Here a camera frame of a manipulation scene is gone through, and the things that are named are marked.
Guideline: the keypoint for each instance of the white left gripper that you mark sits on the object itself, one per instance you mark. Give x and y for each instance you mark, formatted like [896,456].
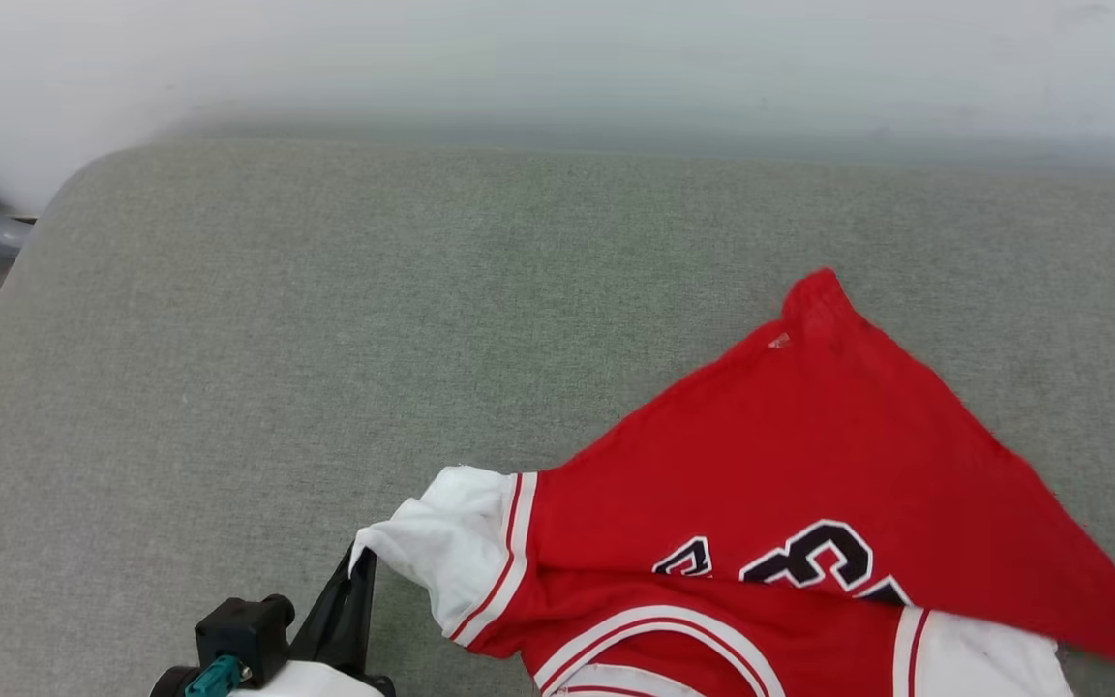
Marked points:
[325,682]

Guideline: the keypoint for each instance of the red and white basketball jersey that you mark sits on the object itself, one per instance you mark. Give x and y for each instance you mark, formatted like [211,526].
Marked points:
[809,445]

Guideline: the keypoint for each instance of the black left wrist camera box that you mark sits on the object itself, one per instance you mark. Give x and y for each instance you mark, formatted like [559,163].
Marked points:
[243,634]

